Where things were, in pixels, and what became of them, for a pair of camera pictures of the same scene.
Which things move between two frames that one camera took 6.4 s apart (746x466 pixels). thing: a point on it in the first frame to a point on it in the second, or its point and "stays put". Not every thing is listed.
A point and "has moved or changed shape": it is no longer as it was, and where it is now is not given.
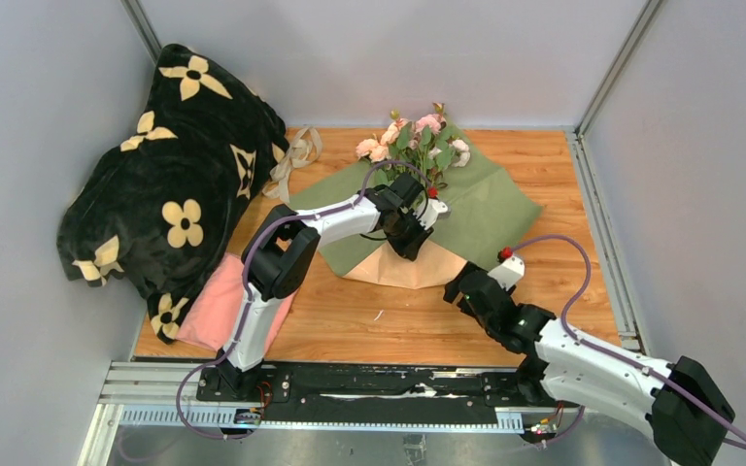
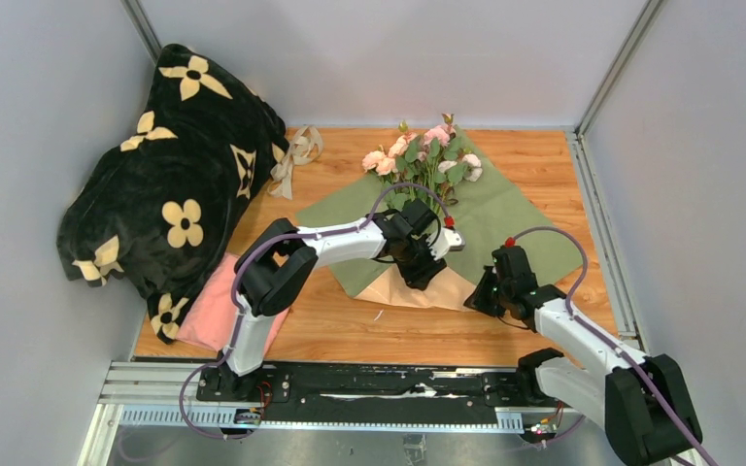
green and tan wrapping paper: [486, 204] has moved or changed shape
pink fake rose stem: [397, 137] has moved or changed shape
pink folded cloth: [219, 309] stays put
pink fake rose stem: [433, 141] has moved or changed shape
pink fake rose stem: [372, 150] has moved or changed shape
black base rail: [378, 394] stays put
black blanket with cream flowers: [176, 192] stays put
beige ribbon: [304, 150] stays put
